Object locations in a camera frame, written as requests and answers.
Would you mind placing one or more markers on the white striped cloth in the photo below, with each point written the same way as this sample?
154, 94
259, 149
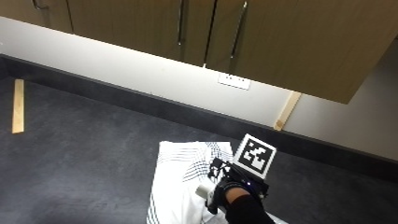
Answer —
178, 183

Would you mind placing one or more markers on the white marker cube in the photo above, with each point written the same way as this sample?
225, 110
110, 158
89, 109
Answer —
254, 154

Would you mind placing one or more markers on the flat wooden stick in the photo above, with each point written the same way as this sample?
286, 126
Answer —
17, 105
287, 110

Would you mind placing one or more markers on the white wall outlet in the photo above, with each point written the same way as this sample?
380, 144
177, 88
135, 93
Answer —
234, 81

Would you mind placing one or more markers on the brown wooden wall cabinet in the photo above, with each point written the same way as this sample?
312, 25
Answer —
298, 40

